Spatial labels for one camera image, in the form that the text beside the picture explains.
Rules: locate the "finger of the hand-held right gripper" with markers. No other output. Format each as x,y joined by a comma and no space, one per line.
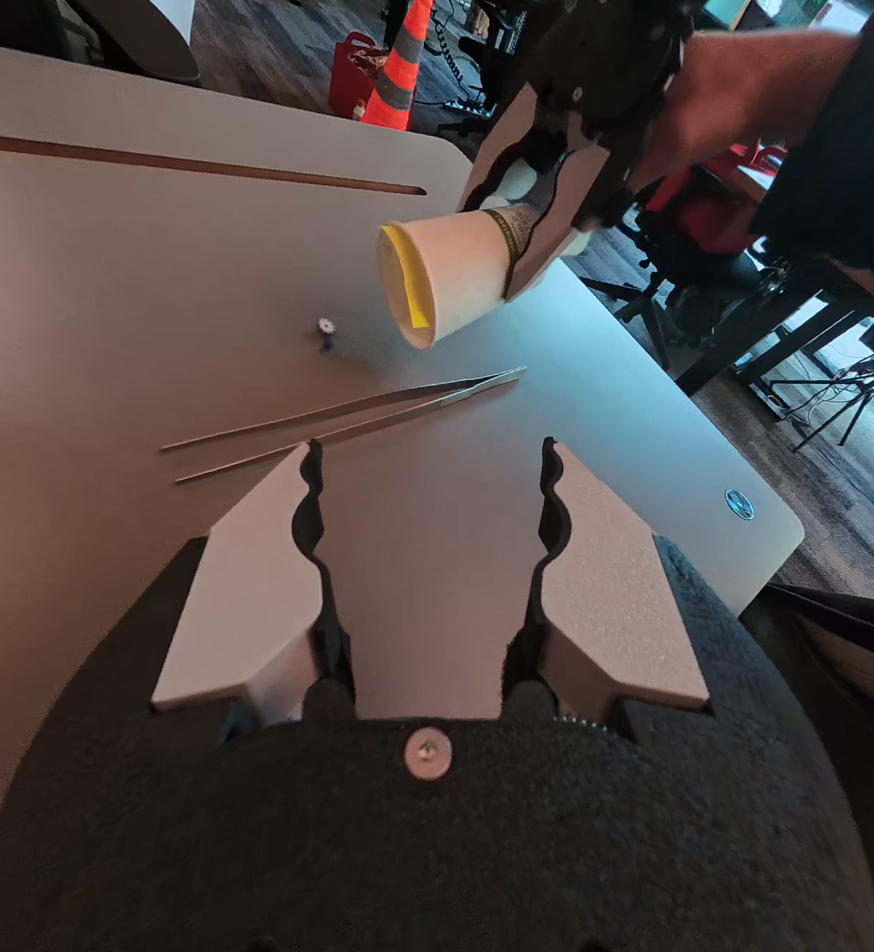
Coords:
500,141
567,208

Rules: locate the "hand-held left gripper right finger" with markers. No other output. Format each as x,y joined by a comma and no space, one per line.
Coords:
615,595

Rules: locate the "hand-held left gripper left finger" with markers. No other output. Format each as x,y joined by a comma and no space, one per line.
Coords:
251,595

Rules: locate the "white paper cup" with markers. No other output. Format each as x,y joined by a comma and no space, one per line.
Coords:
459,268

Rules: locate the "yellow sticky note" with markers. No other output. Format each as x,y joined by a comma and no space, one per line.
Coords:
414,290

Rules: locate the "metal tweezers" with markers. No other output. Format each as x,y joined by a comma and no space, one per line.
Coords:
481,384

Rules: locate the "small wooden gear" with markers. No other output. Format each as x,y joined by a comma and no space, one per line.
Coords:
326,325

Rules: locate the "person's right forearm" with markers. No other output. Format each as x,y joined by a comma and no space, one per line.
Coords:
853,186

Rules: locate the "round blue desk sticker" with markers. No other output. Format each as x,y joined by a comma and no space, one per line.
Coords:
740,503

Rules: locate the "grey desk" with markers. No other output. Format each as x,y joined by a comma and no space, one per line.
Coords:
147,260

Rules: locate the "person's right hand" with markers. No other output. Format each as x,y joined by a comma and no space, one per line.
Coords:
741,97

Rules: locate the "orange traffic cone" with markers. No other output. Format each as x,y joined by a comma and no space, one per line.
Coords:
399,82

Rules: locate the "red felt bag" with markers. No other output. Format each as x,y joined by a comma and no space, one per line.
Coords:
689,216

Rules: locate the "person's dark jacket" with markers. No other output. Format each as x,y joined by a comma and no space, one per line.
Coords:
838,744

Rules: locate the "white paper sheet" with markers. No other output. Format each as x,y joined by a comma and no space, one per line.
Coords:
173,9

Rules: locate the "black mesh office chair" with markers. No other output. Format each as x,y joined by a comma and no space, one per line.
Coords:
139,44

